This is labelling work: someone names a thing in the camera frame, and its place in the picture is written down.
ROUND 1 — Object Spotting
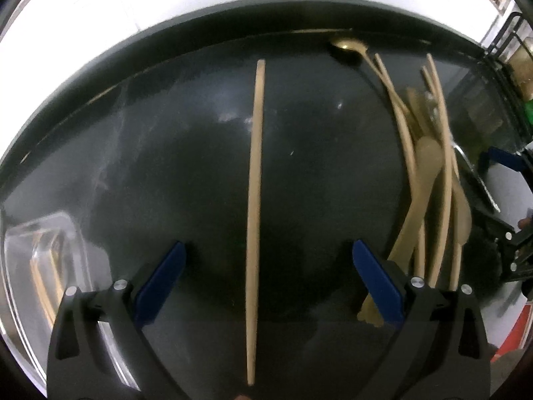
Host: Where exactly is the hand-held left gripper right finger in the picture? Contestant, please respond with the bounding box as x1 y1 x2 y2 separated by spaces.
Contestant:
350 239 492 400

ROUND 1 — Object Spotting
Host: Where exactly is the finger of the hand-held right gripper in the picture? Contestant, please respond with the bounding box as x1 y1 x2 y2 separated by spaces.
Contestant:
472 207 533 283
478 146 533 174

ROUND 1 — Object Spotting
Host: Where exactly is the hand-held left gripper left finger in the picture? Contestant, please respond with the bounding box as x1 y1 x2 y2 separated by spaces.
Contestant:
46 241 187 400

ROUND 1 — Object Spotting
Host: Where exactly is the wooden spoon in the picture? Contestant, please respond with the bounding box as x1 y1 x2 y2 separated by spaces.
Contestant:
406 87 473 246
358 135 444 330

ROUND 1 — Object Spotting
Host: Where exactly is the pile of wooden chopsticks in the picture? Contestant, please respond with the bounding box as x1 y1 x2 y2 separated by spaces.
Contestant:
372 52 465 292

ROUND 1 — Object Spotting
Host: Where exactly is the light wooden chopstick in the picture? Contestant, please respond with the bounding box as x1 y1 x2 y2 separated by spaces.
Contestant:
245 59 266 386
29 258 57 326
48 237 67 296

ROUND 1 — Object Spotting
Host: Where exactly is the clear plastic container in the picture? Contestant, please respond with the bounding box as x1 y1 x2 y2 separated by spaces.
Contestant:
0 212 138 388

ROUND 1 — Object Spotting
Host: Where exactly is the gold metal spoon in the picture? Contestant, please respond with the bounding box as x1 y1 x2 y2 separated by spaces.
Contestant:
329 37 377 69

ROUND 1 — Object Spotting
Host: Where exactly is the green yellow label bottle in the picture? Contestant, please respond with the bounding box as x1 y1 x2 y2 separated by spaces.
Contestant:
522 100 533 142

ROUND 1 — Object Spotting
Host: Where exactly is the red object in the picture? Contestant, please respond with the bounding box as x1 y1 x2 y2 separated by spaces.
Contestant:
495 300 533 355

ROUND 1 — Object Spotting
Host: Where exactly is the black metal rack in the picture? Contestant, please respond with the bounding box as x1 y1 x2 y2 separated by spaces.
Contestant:
479 10 533 105

